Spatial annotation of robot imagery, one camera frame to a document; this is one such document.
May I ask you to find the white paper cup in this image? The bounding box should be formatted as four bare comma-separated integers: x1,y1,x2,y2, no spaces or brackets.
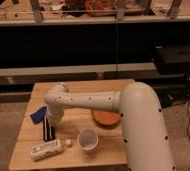
76,129,99,153

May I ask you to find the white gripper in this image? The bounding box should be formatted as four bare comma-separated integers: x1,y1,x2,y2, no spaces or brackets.
46,108,64,126

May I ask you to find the orange plate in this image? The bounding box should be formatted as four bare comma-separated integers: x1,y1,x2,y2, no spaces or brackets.
92,110,120,127

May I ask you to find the black box on right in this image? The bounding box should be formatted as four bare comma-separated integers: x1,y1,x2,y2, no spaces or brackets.
153,45,190,74

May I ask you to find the wooden table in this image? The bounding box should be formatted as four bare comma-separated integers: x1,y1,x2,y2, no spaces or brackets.
9,82,126,171

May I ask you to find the blue sponge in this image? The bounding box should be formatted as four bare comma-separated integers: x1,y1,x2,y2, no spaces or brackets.
30,106,47,124

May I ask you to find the white plastic bottle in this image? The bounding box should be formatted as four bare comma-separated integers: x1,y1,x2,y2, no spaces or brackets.
29,139,72,161

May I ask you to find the long metal shelf rail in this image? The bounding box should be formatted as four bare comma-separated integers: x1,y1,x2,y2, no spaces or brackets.
0,63,156,77

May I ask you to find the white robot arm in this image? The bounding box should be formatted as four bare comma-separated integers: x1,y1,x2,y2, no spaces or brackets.
44,82,175,171

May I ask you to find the black whiteboard eraser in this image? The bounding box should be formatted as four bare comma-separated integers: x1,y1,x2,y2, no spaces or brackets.
43,116,55,142

